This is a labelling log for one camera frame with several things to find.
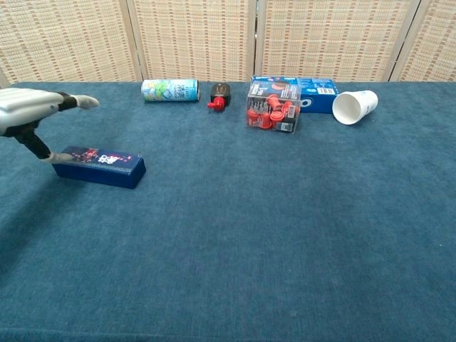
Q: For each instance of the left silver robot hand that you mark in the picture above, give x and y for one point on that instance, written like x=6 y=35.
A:
x=25 y=107

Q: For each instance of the blue glasses case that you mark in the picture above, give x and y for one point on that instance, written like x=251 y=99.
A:
x=103 y=171

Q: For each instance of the woven bamboo screen panel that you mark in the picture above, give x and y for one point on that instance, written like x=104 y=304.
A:
x=64 y=39
x=335 y=39
x=434 y=42
x=192 y=39

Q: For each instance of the light blue drink can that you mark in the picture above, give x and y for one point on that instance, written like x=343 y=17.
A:
x=171 y=90

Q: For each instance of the black bottle with red cap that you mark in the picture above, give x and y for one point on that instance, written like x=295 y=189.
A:
x=221 y=92

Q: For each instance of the clear box of red caps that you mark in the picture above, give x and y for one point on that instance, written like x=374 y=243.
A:
x=270 y=114

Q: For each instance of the blue felt table cover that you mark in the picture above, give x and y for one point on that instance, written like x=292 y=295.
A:
x=249 y=231

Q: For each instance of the blue cookie box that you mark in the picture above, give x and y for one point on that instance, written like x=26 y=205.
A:
x=317 y=90

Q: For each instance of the white paper cup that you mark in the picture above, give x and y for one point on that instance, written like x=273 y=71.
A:
x=347 y=107

